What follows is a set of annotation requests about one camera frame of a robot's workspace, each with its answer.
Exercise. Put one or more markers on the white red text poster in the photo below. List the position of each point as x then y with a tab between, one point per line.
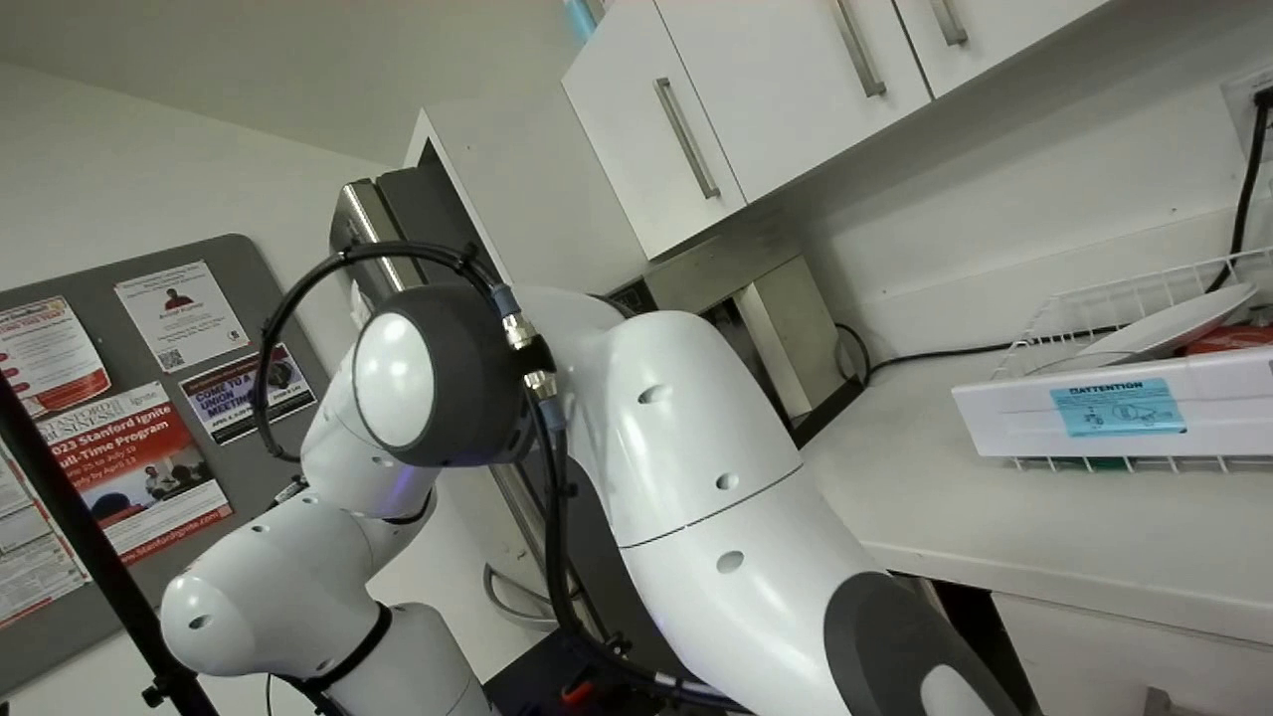
23	571

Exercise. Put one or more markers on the red plastic dish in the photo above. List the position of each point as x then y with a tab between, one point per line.
1236	338

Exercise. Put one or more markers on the large red white poster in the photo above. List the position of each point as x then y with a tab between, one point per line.
146	461

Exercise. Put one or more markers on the teal item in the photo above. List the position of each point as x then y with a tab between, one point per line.
581	18

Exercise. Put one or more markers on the white upper cabinet door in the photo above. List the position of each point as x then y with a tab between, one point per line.
1007	33
780	91
640	134

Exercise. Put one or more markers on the black perforated table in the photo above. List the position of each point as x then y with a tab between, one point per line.
532	683

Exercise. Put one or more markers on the white tall side panel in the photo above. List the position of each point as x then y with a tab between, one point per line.
542	200

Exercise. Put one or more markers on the white round plate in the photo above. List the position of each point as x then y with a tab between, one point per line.
1179	322

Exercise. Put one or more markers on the white poster with portrait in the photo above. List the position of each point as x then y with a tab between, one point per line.
181	321

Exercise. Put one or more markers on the white wall outlet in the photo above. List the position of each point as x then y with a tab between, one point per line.
1236	105

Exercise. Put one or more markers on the black tripod pole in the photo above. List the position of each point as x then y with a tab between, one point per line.
80	524

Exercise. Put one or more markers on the dark photo poster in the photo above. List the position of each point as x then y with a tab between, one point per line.
234	400

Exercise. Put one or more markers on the black coffee maker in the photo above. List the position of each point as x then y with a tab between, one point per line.
798	333

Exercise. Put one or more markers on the white tray blue label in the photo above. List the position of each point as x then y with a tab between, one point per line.
1007	420

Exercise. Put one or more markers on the grey notice board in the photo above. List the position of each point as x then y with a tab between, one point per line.
54	647

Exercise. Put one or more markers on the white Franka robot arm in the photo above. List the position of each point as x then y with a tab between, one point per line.
691	452

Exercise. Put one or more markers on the red banner poster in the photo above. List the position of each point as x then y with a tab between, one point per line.
47	358

